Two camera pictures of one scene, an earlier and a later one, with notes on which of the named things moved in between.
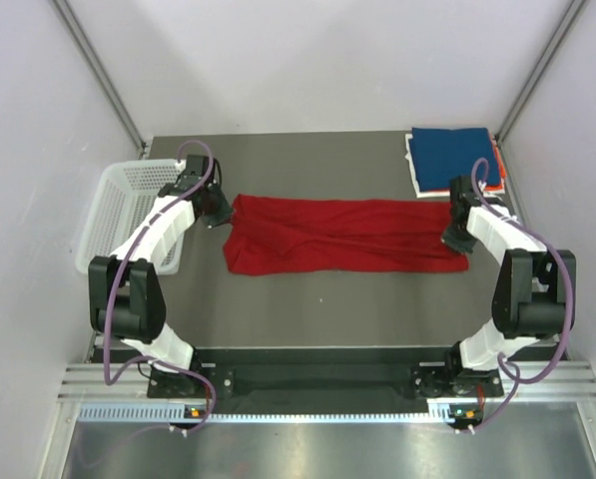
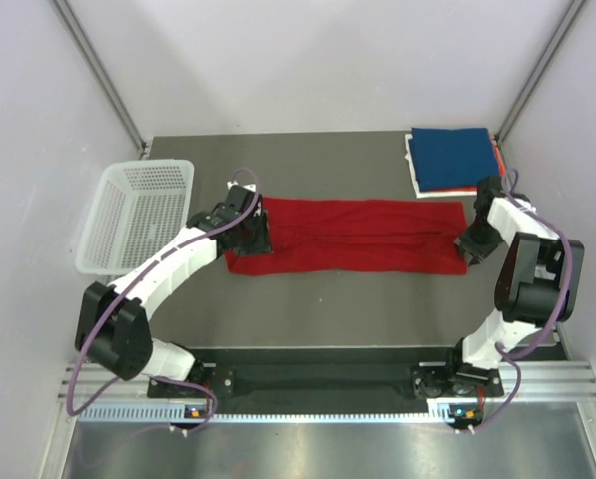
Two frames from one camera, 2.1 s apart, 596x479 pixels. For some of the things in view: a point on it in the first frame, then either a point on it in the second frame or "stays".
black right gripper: (325, 373) stays
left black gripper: (223, 215) → (262, 243)
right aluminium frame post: (556, 41) stays
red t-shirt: (272, 235) stays
